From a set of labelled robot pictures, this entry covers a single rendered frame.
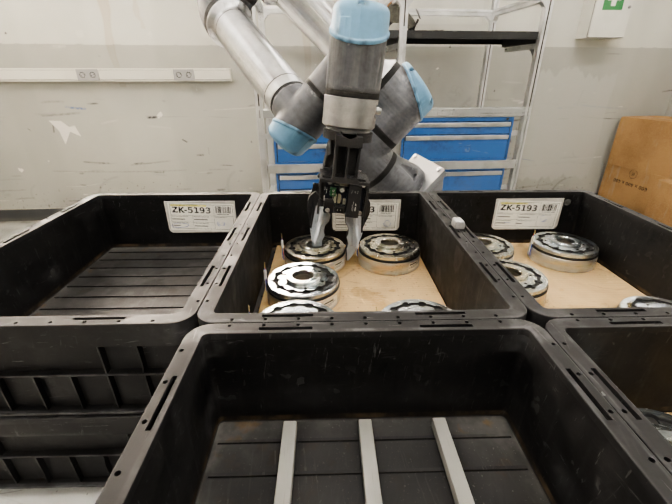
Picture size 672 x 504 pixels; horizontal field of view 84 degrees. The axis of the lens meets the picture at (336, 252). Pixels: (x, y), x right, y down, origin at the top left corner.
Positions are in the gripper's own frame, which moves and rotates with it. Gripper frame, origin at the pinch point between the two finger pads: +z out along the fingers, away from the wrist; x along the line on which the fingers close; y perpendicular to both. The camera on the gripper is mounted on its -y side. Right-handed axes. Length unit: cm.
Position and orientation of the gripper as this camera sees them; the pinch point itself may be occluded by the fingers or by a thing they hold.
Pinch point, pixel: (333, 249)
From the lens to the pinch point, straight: 64.0
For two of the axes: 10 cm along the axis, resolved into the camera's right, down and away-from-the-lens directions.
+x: 9.9, 0.8, 0.7
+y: 0.3, 4.2, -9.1
